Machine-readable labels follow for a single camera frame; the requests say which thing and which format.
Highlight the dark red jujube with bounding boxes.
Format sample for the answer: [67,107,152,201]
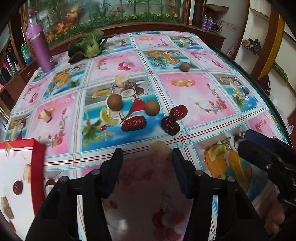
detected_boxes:
[170,105,188,121]
[161,116,180,136]
[121,116,147,132]
[13,180,23,195]

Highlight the person right hand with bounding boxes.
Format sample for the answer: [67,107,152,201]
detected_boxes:
[264,199,285,235]

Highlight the purple thermos bottle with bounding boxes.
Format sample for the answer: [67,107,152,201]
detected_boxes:
[26,24,55,73]

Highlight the wooden cabinet shelf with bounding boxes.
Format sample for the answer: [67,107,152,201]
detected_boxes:
[1,16,39,115]

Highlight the colourful fruit print tablecloth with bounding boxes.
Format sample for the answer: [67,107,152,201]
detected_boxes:
[4,31,292,241]

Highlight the purple bottles on shelf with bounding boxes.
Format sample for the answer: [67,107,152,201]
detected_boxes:
[201,15,213,32]

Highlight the red white tray box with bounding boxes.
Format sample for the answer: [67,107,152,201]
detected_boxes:
[1,138,45,240]

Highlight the far brown kiwi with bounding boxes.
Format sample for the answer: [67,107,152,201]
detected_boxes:
[180,62,191,72]

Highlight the beige yam chunk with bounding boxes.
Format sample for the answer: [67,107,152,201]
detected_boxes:
[149,141,171,160]
[23,164,31,183]
[114,75,130,88]
[1,196,15,220]

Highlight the green bok choy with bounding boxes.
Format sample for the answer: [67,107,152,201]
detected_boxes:
[67,28,108,64]

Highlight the small yam chunk left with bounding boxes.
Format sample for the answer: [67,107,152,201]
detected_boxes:
[38,108,55,123]

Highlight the brown round fruit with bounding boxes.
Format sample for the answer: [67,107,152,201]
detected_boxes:
[144,99,160,116]
[107,93,123,111]

